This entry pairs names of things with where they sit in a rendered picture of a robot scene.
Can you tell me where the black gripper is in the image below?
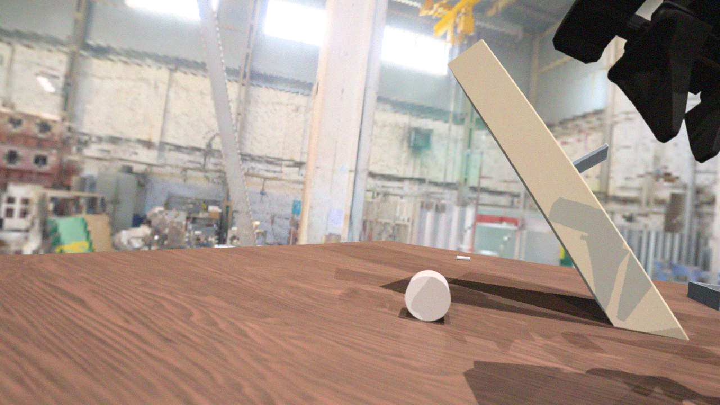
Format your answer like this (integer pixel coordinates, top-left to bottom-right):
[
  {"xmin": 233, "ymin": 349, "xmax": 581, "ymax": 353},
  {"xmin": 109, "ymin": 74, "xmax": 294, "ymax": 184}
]
[{"xmin": 552, "ymin": 0, "xmax": 720, "ymax": 163}]

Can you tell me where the beige cylinder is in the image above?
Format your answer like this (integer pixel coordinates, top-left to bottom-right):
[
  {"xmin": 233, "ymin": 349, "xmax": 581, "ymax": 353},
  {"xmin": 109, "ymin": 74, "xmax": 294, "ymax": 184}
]
[{"xmin": 404, "ymin": 270, "xmax": 451, "ymax": 321}]

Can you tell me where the tan flat panel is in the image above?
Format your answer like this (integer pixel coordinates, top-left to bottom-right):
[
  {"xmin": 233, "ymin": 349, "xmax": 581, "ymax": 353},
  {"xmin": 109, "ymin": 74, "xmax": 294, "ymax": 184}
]
[{"xmin": 447, "ymin": 40, "xmax": 689, "ymax": 340}]

